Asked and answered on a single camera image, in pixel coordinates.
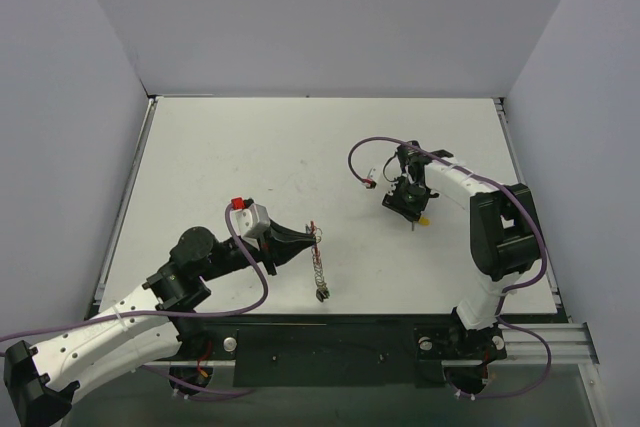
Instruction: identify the red handled metal key organizer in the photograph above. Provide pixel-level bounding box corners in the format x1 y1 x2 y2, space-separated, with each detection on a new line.
306 221 329 290

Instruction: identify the black key tag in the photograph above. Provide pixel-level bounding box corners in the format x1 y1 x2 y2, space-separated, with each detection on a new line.
316 288 330 302

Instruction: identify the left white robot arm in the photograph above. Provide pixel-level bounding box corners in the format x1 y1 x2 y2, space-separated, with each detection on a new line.
4 221 317 426

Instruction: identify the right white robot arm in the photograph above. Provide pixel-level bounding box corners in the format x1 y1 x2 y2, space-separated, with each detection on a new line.
382 141 541 356

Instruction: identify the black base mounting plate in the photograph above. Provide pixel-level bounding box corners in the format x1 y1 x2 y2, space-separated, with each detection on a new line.
167 314 450 388

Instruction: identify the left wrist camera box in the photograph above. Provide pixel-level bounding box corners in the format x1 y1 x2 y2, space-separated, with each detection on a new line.
231 197 271 240

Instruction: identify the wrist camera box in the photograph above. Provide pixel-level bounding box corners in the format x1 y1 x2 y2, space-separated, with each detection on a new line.
364 167 378 190
231 197 271 240

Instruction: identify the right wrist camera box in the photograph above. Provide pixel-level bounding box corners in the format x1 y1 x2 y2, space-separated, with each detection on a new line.
364 167 378 190

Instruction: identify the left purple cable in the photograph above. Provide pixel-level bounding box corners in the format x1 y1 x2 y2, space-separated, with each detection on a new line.
0 204 271 402

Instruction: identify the purple cable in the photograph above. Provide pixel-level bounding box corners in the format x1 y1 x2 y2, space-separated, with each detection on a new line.
0 204 271 402
347 135 554 402

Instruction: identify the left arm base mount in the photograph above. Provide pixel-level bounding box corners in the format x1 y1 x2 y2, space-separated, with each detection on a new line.
143 339 238 402

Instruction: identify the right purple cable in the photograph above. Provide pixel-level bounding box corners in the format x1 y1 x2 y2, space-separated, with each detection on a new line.
347 135 554 402

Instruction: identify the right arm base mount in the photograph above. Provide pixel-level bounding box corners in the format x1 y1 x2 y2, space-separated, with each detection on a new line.
414 315 507 395

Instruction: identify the aluminium rail frame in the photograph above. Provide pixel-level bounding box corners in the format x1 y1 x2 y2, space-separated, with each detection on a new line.
59 96 600 368

